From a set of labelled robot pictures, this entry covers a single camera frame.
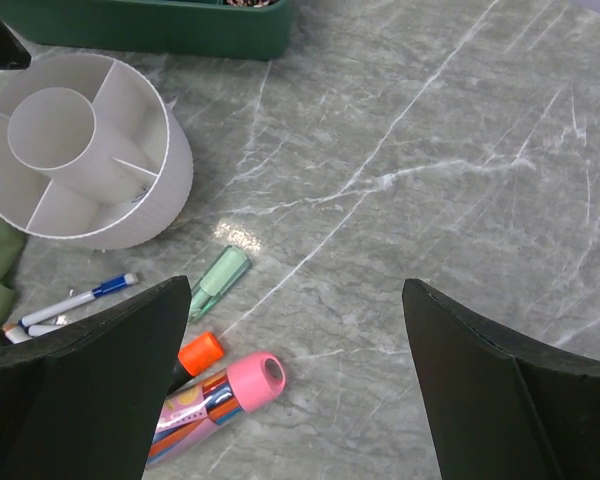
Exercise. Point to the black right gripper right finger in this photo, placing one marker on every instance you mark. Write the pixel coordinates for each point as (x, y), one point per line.
(500, 404)

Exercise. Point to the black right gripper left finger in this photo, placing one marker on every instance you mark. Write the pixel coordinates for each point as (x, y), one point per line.
(83, 402)

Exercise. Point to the white marker black cap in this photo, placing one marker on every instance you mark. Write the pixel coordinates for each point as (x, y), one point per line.
(38, 330)

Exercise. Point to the white round pen holder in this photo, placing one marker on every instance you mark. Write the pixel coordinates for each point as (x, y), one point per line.
(90, 154)

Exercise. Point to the white marker blue cap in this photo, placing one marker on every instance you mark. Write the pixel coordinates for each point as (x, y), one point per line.
(108, 287)

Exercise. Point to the white pen brown cap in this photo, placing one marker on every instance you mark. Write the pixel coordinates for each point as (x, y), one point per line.
(15, 333)

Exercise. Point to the black marker orange cap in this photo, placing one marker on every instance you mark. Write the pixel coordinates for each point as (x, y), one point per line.
(195, 358)

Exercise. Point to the pink capped pencil tube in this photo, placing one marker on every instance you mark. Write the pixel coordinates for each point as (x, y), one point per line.
(192, 415)

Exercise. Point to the green divided organizer tray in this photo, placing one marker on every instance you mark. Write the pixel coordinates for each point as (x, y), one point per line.
(198, 28)

